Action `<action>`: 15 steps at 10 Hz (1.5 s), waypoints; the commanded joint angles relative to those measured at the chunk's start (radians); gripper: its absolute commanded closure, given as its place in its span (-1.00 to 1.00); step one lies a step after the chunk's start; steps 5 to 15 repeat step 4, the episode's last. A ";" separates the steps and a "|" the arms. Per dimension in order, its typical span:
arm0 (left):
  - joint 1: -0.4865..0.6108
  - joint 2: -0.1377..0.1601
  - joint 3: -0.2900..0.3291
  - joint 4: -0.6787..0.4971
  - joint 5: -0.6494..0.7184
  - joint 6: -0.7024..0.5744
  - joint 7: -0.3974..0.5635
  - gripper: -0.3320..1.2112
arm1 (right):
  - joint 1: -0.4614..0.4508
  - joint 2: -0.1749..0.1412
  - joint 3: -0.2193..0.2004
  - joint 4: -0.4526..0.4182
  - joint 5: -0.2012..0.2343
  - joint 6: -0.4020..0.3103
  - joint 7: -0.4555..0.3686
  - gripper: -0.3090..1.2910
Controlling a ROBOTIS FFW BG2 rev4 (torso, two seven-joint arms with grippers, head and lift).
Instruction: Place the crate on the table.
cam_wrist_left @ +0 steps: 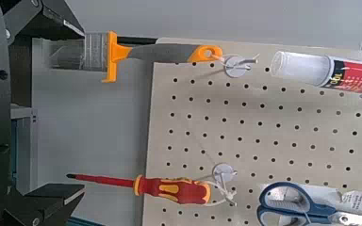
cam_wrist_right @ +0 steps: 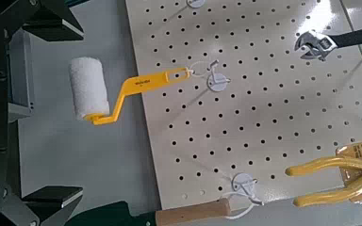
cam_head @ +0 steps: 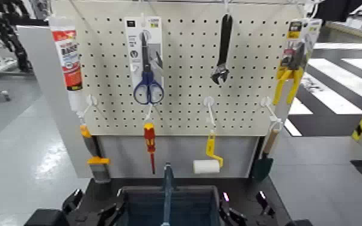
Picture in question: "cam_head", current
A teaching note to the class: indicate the white hanging loop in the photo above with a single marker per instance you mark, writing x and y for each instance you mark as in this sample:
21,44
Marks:
275,123

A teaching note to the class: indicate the grey side panel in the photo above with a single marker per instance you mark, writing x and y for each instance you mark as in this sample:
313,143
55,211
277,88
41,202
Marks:
48,94

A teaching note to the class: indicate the red yellow screwdriver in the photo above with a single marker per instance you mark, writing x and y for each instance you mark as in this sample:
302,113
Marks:
149,135

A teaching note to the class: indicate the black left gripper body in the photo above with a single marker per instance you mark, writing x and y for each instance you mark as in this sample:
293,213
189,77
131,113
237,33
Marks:
48,218

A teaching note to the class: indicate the dark blue plastic crate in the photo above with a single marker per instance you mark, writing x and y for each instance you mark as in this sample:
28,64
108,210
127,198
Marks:
187,208

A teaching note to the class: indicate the white pegboard hook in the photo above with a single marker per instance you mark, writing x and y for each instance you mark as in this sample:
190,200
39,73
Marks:
149,112
266,101
91,99
208,101
226,6

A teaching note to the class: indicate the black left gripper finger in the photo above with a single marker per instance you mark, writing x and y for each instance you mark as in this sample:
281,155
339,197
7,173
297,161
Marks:
73,202
111,214

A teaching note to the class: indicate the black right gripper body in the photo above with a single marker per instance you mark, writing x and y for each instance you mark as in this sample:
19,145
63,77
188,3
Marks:
299,223

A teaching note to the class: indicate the white sealant tube red label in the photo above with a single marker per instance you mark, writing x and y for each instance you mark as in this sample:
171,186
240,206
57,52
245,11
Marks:
69,56

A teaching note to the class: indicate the beige metal pegboard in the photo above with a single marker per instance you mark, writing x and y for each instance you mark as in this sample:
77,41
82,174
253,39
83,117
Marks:
185,60

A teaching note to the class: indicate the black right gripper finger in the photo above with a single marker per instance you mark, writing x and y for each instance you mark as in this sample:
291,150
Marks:
231,219
267,206

